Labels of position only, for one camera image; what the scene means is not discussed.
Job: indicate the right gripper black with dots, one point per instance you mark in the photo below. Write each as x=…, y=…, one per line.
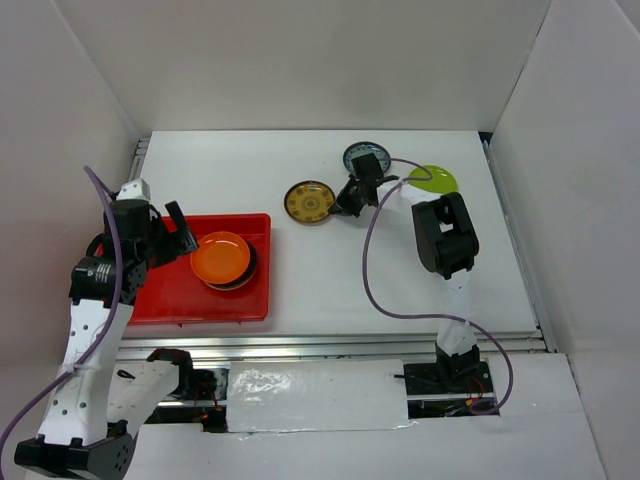
x=342, y=200

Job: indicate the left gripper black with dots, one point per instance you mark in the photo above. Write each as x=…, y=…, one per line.
x=176, y=244

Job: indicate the yellow patterned plate dark rim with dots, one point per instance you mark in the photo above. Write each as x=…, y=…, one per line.
x=309, y=202

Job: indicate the black plate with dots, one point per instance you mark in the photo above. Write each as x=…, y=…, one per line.
x=252, y=265

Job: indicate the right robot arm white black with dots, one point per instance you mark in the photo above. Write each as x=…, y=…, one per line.
x=446, y=243

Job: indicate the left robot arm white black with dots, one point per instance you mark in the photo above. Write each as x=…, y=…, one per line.
x=86, y=434

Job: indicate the blue patterned plate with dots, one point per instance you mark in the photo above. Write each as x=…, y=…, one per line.
x=364, y=148

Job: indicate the green plate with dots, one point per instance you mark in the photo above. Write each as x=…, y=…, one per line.
x=437, y=180

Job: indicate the white foam cover board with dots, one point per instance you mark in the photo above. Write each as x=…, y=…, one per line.
x=316, y=396

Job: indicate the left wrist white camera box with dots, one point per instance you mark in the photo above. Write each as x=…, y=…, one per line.
x=137, y=189

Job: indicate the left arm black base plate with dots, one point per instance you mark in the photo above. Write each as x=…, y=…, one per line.
x=202, y=384

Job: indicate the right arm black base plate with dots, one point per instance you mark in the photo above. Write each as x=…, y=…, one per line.
x=427, y=380

